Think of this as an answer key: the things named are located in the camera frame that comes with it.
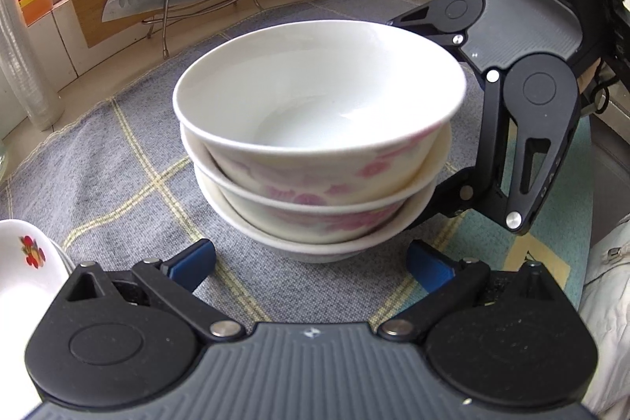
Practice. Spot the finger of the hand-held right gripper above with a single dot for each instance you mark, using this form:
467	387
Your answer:
521	184
418	24

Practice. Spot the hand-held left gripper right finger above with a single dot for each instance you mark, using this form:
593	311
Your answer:
428	265

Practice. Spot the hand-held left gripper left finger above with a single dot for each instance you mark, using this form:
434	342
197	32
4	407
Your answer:
192	262

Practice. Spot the white pink floral bowl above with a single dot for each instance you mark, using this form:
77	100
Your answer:
320	80
315	252
295	223

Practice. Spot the white fruit print plate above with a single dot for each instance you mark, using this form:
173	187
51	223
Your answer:
24	302

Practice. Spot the grey blue checkered mat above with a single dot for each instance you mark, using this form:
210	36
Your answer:
123	164

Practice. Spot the person's white clothing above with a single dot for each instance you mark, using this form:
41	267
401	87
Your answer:
610	302

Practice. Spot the clear plastic wrap roll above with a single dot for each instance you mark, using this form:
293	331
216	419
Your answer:
24	70

